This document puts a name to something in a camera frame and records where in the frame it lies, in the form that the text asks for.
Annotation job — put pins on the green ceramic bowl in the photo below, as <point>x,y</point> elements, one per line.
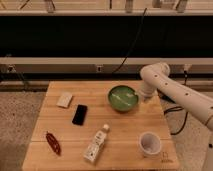
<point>122,98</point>

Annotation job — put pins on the white paper cup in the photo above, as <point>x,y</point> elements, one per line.
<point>150,144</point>

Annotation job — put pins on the grey metal rail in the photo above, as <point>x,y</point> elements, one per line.
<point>102,65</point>

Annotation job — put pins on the black smartphone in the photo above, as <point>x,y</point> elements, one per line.
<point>80,114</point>

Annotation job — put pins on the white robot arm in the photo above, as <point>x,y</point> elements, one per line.
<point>155,77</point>

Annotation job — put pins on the white plastic bottle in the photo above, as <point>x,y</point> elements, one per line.
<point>94,148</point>

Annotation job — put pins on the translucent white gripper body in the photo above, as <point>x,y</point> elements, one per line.
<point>147,91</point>

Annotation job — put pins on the wooden shelf top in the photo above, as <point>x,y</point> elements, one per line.
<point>106,7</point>

